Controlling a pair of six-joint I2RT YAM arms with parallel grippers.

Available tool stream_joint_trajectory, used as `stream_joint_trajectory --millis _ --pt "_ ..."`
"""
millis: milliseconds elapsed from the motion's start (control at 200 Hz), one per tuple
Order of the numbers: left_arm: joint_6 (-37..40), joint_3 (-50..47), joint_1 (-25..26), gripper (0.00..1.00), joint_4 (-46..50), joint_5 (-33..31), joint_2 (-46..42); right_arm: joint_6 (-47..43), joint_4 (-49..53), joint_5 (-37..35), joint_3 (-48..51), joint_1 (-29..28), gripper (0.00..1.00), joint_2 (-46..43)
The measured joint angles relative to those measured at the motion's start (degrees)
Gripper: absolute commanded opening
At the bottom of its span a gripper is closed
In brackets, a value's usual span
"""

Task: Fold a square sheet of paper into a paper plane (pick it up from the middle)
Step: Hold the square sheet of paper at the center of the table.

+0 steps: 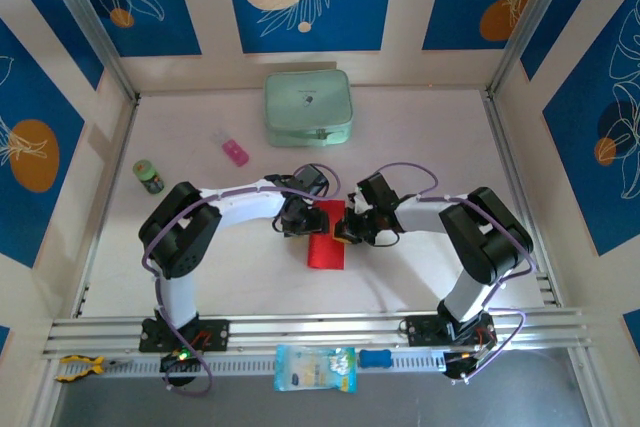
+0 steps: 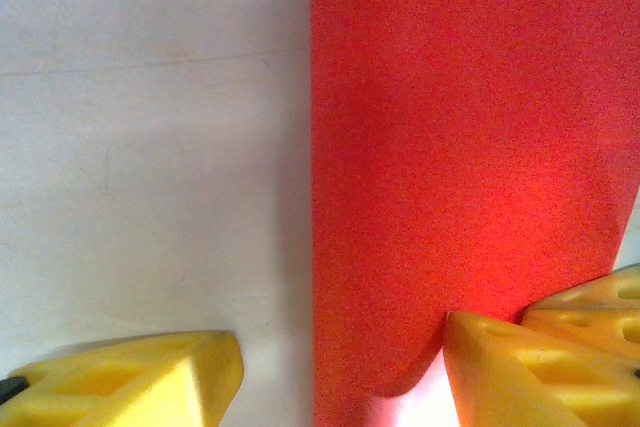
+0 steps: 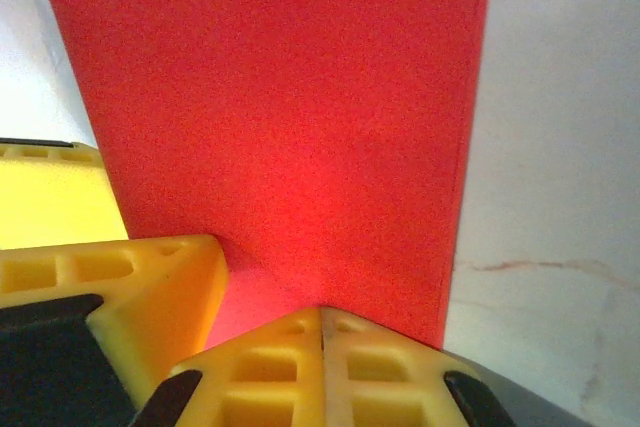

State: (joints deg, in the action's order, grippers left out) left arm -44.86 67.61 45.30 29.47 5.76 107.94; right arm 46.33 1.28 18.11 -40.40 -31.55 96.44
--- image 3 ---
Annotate red square paper sheet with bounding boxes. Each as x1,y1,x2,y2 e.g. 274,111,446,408
32,0,496,353

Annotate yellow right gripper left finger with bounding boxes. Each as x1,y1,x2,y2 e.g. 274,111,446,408
134,305,326,427

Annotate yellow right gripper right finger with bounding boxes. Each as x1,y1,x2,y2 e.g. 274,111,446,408
322,305,519,427

